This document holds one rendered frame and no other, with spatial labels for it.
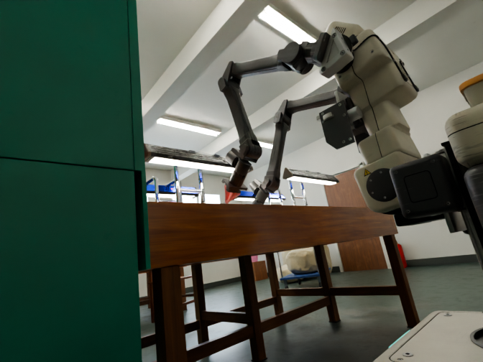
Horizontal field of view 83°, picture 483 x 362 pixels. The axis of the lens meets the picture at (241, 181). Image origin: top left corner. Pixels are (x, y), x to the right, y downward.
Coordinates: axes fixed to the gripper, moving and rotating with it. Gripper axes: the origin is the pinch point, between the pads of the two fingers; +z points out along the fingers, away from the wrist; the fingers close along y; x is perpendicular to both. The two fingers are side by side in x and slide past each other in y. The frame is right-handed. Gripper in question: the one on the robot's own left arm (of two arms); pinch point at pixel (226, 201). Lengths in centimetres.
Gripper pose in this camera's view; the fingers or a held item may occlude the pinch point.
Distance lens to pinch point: 119.0
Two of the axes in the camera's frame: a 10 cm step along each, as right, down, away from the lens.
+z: -4.1, 8.5, 3.5
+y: -7.4, -0.8, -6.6
